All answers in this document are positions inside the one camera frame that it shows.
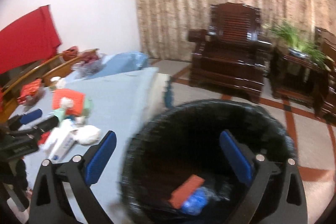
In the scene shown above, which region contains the green wrapper with white wad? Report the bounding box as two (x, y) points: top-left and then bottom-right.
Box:
(53, 97), (93, 127)

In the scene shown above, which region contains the orange foam net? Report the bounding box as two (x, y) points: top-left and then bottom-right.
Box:
(52, 89), (85, 116)

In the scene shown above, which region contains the white paper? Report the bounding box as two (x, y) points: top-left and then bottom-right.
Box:
(73, 125), (101, 145)

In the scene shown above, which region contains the black lined trash bin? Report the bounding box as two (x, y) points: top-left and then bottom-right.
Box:
(121, 100), (297, 223)

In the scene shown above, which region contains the white blue box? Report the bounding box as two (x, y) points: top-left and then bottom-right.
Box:
(42, 119), (77, 163)

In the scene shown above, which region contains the light blue table cloth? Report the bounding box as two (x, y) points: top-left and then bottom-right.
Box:
(23, 67), (171, 223)

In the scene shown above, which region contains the red snack packet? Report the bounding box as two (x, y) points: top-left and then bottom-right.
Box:
(17, 78), (43, 105)

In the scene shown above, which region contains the small white jar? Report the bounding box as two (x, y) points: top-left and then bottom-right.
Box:
(49, 76), (61, 90)

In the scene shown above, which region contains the wooden chair back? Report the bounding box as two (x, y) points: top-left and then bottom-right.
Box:
(1, 48), (98, 123)

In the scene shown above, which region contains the red fruit bag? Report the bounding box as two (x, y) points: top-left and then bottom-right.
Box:
(71, 51), (104, 79)

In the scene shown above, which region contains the blue wrapper in bin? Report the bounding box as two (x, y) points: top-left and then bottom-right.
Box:
(180, 186), (219, 216)

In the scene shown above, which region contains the red cloth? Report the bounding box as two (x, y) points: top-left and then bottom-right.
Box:
(0, 5), (62, 73)

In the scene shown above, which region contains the blue plastic bag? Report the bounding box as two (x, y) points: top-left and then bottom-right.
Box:
(86, 52), (148, 79)

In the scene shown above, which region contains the orange card in bin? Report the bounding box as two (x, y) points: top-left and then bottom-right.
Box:
(169, 174), (205, 209)

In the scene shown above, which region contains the dark wooden side table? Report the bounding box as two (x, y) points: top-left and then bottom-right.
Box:
(268, 46), (327, 108)

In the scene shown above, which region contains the dark wooden armchair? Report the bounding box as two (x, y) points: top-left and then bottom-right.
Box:
(187, 2), (272, 103)
(314, 27), (335, 118)

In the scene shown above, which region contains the green potted plant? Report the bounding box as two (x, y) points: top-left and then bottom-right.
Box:
(267, 20), (327, 68)

